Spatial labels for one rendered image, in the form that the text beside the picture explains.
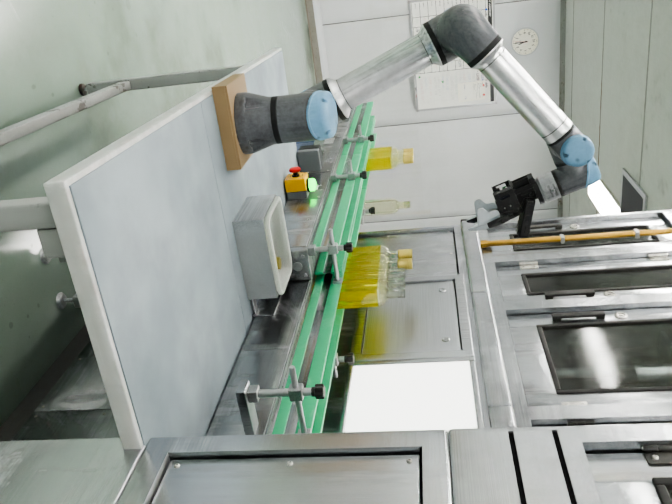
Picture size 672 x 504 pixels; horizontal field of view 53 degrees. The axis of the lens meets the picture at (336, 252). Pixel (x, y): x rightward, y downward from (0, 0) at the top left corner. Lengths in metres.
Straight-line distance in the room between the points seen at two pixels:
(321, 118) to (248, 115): 0.17
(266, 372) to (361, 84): 0.76
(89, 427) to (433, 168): 6.59
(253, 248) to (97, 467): 0.72
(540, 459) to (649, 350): 1.00
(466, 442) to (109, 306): 0.57
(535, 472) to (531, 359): 0.92
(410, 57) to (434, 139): 6.24
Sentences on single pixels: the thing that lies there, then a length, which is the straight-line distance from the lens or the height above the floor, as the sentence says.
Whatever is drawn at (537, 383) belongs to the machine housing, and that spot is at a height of 1.47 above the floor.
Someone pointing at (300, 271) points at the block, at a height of 0.85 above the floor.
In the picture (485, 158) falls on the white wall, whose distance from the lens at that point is 8.08.
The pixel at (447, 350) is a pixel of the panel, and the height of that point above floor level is 1.25.
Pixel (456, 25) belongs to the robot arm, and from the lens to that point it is 1.65.
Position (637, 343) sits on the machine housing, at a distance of 2.01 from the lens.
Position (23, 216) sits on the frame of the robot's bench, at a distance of 1.09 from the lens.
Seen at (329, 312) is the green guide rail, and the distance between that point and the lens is 1.77.
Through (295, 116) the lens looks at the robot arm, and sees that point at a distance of 1.63.
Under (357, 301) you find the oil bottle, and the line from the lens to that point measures 1.90.
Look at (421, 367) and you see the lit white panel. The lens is 1.81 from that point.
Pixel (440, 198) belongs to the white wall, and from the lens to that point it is 8.22.
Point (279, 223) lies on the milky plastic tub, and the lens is 1.81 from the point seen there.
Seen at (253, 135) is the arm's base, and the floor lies 0.82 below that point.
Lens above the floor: 1.24
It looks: 9 degrees down
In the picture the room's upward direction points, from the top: 86 degrees clockwise
